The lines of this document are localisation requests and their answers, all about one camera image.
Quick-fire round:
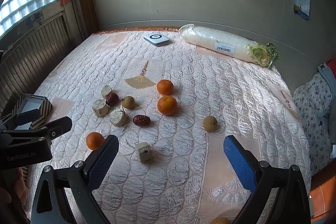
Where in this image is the dark wooden slatted panel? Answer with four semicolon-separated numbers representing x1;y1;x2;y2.
1;12;75;115

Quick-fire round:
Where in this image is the brown longan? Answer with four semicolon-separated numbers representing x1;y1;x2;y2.
203;115;218;132
121;96;135;109

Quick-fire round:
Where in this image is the orange mandarin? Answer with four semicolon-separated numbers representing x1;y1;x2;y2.
157;80;174;96
85;132;105;151
157;96;178;115

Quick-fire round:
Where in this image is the striped white tray box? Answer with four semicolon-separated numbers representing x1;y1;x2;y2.
1;94;52;130

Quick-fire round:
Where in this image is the beige cake piece top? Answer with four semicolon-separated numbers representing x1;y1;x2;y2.
101;85;112;100

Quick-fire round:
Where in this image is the beige cake piece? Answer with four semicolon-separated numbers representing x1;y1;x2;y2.
110;109;127;127
101;85;112;100
92;99;109;118

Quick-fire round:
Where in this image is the person's left hand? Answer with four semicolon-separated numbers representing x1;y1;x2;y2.
1;167;28;205

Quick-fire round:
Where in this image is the small beige cake cube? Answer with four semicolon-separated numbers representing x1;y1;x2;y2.
135;142;153;162

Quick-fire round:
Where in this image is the white square electronic device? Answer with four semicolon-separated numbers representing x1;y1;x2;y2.
143;33;170;47

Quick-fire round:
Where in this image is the pink quilted bed cover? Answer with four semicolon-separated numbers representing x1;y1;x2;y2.
37;31;311;223

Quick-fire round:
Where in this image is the red jujube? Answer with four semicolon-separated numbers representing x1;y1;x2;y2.
133;115;151;127
105;93;119;106

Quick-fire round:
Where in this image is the floral fabric pile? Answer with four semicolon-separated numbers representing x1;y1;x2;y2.
293;59;335;174

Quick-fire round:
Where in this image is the wrapped white daikon radish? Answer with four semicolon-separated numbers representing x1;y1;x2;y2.
178;24;281;68

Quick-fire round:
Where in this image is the yellow fruit at bottom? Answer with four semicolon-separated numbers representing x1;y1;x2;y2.
210;217;231;224

